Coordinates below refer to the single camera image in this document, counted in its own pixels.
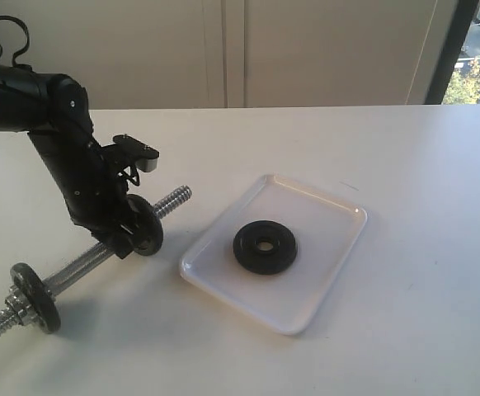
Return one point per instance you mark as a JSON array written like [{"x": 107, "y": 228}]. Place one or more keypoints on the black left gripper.
[{"x": 106, "y": 212}]

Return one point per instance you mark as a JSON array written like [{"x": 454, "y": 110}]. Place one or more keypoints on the black weight plate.
[{"x": 265, "y": 247}]

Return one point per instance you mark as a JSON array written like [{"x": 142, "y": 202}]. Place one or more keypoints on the chrome threaded dumbbell bar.
[{"x": 61, "y": 280}]

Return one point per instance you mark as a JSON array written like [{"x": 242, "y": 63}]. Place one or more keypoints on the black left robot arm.
[{"x": 53, "y": 110}]

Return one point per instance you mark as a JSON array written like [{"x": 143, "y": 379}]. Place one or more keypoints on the black plate far end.
[{"x": 150, "y": 226}]

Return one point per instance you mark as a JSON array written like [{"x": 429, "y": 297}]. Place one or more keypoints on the black plate near collar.
[{"x": 38, "y": 295}]

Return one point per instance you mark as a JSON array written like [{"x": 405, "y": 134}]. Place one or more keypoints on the chrome star collar nut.
[{"x": 21, "y": 307}]

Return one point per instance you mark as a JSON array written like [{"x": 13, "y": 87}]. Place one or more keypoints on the white plastic tray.
[{"x": 326, "y": 228}]

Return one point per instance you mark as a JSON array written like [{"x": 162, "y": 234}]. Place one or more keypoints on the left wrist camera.
[{"x": 139, "y": 154}]

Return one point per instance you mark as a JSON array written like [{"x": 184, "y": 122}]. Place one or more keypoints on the dark window frame post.
[{"x": 450, "y": 50}]

